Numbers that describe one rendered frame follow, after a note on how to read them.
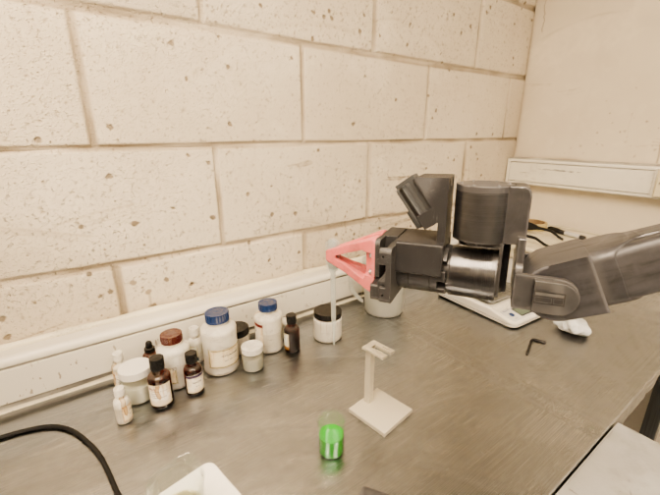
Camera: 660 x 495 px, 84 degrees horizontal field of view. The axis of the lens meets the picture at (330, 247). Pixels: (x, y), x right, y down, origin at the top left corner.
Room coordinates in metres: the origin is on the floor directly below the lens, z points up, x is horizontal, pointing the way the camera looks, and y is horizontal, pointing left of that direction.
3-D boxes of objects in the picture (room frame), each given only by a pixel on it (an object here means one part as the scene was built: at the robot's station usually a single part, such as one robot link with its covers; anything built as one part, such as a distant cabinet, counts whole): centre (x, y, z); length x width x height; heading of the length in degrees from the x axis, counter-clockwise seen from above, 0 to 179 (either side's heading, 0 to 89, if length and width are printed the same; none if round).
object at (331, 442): (0.46, 0.00, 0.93); 0.04 x 0.04 x 0.06
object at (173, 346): (0.62, 0.30, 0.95); 0.06 x 0.06 x 0.11
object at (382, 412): (0.54, -0.09, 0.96); 0.08 x 0.08 x 0.13; 44
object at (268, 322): (0.75, 0.14, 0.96); 0.06 x 0.06 x 0.11
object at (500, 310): (0.98, -0.47, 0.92); 0.26 x 0.19 x 0.05; 32
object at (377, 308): (0.93, -0.14, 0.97); 0.18 x 0.13 x 0.15; 109
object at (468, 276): (0.38, -0.16, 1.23); 0.07 x 0.06 x 0.07; 65
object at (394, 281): (0.41, -0.10, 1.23); 0.10 x 0.07 x 0.07; 155
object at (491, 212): (0.37, -0.19, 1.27); 0.12 x 0.09 x 0.12; 65
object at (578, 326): (0.82, -0.61, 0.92); 0.08 x 0.08 x 0.04; 32
